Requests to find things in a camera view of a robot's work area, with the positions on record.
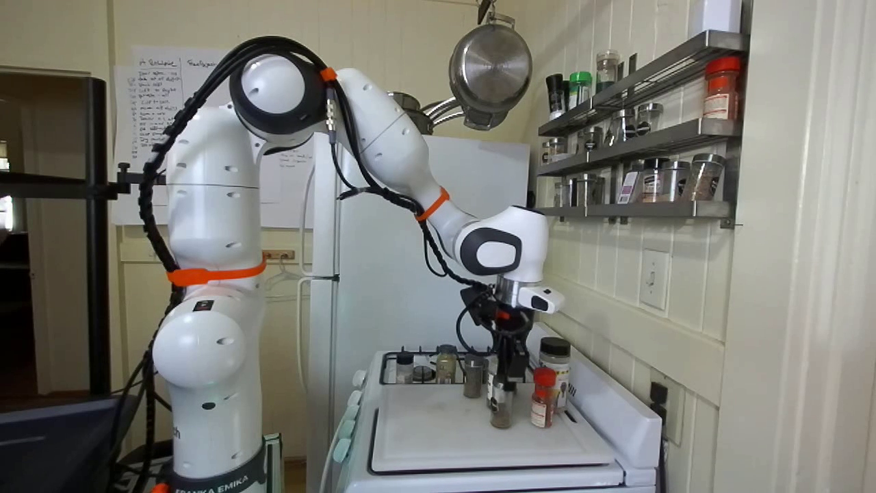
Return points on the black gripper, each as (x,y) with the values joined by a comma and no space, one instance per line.
(510,329)

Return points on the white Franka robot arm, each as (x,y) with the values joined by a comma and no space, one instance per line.
(210,208)

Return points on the red cap spice bottle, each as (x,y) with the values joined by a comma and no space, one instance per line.
(543,385)

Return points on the steel lid pepper bottle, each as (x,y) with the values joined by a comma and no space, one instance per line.
(473,378)

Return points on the large black lid spice jar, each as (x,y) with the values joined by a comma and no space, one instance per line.
(554,352)

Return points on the steel spice rack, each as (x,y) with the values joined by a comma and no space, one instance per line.
(584,160)
(695,141)

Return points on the dark bottle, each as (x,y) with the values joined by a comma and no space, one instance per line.
(554,95)

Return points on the white cutting board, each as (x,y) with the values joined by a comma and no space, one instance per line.
(456,429)

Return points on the white stove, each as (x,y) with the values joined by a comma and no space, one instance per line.
(619,419)

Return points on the white refrigerator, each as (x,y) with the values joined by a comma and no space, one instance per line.
(384,303)

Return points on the steel lid rack jar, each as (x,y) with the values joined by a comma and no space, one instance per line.
(711,180)
(677,181)
(574,192)
(652,181)

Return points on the white label rack jar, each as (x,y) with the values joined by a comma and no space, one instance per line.
(628,181)

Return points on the plain white paper sheet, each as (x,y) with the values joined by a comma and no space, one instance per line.
(288,196)

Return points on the green lid jar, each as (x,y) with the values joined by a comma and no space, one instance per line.
(581,85)

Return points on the hanging steel pot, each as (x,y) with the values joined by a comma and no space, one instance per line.
(495,70)

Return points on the clear glass jar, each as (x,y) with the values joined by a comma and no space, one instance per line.
(610,73)

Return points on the red lid jar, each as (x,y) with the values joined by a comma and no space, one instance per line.
(725,85)

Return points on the black monitor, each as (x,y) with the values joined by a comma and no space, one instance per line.
(57,447)

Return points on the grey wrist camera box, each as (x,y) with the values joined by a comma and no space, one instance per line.
(541,299)

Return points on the black wall plug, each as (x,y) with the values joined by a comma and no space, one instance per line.
(658,400)

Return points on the white wall outlet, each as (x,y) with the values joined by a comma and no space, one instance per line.
(655,277)

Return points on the wooden wall strip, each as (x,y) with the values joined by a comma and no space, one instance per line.
(284,256)

